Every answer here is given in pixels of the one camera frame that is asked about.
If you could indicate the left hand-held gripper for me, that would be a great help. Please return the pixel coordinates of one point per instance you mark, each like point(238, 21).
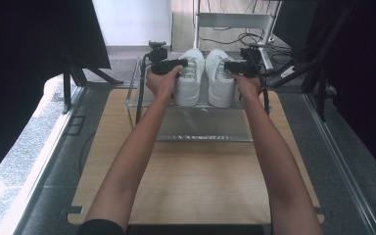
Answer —
point(164, 65)

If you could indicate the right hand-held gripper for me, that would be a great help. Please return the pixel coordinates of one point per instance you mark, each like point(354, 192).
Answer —
point(246, 65)

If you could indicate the white sneaker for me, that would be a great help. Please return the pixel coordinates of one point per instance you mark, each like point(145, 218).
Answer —
point(220, 84)
point(189, 81)

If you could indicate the clear plastic shoe box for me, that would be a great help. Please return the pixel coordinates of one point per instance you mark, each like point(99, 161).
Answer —
point(202, 125)

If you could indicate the person's left hand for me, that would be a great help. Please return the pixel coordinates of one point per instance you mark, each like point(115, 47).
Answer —
point(161, 84)

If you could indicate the person's right hand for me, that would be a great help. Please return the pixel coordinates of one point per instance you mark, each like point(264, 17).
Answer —
point(248, 86)

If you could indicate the black metal stand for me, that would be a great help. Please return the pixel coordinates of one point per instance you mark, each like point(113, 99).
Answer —
point(67, 88)
point(319, 81)

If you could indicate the black curtain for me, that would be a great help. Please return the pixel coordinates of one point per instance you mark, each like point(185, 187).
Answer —
point(362, 81)
point(29, 65)

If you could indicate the person's black sleeve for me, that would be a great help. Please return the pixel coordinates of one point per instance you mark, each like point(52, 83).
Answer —
point(99, 228)

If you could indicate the white metal table frame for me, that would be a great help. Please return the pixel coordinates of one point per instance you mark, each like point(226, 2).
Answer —
point(231, 19)

